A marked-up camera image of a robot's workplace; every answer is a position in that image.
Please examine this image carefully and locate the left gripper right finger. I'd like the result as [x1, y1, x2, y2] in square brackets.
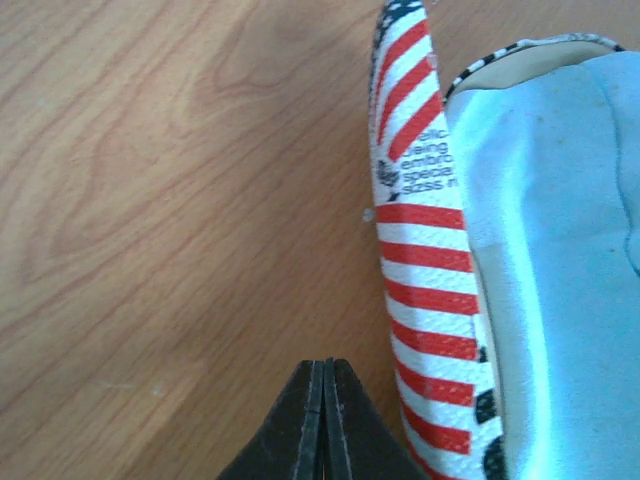
[323, 358, 425, 480]

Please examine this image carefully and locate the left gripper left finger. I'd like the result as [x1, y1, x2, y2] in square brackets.
[219, 360, 324, 480]

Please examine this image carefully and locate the flag print glasses case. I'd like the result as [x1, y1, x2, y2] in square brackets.
[369, 1, 638, 479]

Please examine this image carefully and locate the light blue cleaning cloth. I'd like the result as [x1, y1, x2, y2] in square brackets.
[447, 51, 639, 479]

